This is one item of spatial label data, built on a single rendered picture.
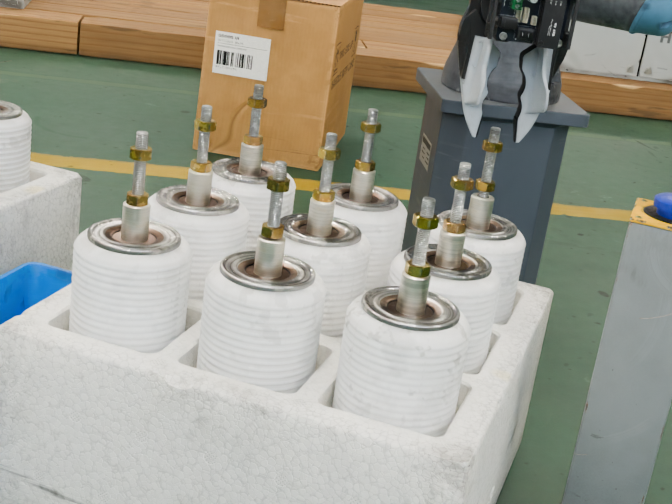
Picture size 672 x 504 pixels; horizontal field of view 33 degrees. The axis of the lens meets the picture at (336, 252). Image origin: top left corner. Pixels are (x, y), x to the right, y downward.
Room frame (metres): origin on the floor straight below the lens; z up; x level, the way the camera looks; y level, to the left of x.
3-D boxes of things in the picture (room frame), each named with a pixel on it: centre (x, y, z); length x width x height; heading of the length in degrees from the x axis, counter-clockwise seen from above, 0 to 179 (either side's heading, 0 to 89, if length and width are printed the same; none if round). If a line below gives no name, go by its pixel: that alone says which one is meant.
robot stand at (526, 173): (1.44, -0.18, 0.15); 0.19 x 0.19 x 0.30; 9
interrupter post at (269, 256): (0.83, 0.05, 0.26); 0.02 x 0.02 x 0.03
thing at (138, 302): (0.86, 0.16, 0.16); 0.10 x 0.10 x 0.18
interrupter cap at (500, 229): (1.02, -0.13, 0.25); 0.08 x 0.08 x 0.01
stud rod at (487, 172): (1.02, -0.13, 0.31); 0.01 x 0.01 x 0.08
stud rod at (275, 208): (0.83, 0.05, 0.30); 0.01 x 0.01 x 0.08
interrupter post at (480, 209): (1.02, -0.13, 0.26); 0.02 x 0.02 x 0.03
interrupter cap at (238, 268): (0.83, 0.05, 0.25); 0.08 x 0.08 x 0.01
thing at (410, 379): (0.79, -0.06, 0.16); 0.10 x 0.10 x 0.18
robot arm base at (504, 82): (1.44, -0.18, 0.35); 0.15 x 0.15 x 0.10
